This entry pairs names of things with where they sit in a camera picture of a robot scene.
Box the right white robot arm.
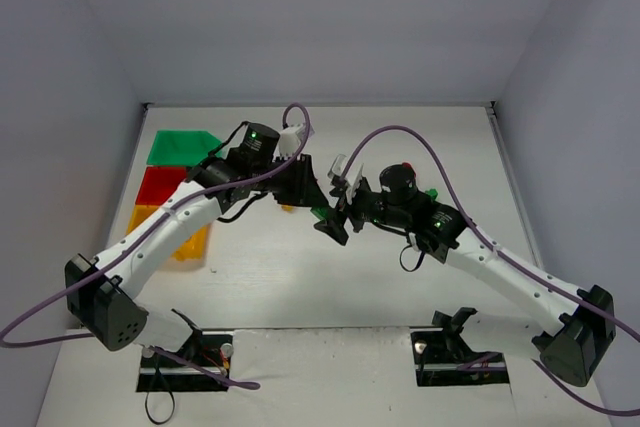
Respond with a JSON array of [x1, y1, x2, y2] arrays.
[[314, 155, 616, 387]]

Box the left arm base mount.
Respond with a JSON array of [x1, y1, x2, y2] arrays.
[[135, 328, 235, 393]]

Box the red plastic bin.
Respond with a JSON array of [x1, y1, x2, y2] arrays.
[[135, 166, 187, 206]]

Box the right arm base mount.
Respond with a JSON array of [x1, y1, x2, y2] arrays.
[[410, 329, 510, 388]]

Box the green double lego brick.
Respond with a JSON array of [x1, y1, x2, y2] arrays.
[[311, 206, 332, 221]]

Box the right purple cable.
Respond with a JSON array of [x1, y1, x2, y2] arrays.
[[339, 125, 640, 418]]

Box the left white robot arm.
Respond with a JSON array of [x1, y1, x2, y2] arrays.
[[64, 123, 328, 352]]

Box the yellow plastic bin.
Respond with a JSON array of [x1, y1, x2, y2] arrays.
[[126, 204, 211, 262]]

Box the green plastic bin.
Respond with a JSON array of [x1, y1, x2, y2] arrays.
[[146, 130, 222, 167]]

